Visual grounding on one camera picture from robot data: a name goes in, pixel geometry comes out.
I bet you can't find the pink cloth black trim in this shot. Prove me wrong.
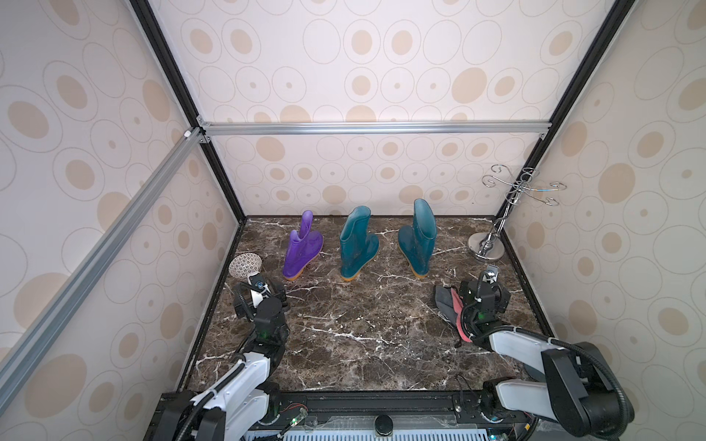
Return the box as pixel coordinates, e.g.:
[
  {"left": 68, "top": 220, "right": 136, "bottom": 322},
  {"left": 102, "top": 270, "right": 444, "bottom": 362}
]
[{"left": 434, "top": 286, "right": 472, "bottom": 343}]

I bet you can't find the purple rubber boot yellow sole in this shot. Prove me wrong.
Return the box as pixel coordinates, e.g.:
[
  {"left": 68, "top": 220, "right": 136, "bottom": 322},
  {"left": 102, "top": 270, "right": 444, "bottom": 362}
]
[{"left": 282, "top": 211, "right": 324, "bottom": 280}]

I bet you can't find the teal rubber boot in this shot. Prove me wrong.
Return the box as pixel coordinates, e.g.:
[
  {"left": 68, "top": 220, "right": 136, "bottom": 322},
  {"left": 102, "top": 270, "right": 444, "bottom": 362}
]
[
  {"left": 340, "top": 206, "right": 380, "bottom": 281},
  {"left": 398, "top": 198, "right": 438, "bottom": 277}
]

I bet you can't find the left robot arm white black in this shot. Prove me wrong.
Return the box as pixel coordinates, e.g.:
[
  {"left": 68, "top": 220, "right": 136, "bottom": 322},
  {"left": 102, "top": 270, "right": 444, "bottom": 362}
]
[{"left": 145, "top": 279, "right": 290, "bottom": 440}]

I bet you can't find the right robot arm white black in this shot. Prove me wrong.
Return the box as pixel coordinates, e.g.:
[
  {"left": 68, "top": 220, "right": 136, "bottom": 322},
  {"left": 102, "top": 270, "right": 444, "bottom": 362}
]
[{"left": 449, "top": 268, "right": 634, "bottom": 440}]

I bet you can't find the patterned white bowl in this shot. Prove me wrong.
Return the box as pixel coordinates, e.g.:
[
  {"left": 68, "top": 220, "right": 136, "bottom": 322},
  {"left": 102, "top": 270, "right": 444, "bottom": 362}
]
[{"left": 228, "top": 253, "right": 262, "bottom": 281}]

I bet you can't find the chrome hook stand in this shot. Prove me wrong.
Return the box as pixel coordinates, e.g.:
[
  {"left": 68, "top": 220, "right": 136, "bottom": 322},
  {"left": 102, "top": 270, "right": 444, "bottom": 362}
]
[{"left": 467, "top": 164, "right": 567, "bottom": 263}]

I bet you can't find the horizontal aluminium bar back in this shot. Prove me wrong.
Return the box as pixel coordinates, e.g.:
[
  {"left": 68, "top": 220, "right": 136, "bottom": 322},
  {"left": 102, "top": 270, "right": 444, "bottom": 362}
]
[{"left": 202, "top": 119, "right": 552, "bottom": 137}]

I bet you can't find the diagonal aluminium bar left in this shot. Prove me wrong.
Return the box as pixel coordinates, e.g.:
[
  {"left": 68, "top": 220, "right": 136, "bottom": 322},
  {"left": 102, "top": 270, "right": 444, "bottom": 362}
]
[{"left": 1, "top": 127, "right": 205, "bottom": 412}]

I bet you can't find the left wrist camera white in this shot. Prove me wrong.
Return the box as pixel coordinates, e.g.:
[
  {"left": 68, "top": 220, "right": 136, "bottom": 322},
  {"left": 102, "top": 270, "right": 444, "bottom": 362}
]
[{"left": 248, "top": 274, "right": 270, "bottom": 309}]

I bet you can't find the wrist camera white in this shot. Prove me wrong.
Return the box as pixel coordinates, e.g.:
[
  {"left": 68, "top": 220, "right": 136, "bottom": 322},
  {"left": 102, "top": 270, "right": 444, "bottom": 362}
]
[
  {"left": 480, "top": 266, "right": 499, "bottom": 284},
  {"left": 248, "top": 274, "right": 270, "bottom": 309}
]

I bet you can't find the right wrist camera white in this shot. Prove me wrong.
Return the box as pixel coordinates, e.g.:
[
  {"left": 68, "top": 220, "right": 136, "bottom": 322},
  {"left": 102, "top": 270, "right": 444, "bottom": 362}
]
[{"left": 480, "top": 266, "right": 499, "bottom": 284}]

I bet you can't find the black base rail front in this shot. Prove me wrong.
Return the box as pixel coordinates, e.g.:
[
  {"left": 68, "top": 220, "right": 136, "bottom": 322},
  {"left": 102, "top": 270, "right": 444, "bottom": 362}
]
[{"left": 145, "top": 390, "right": 544, "bottom": 440}]

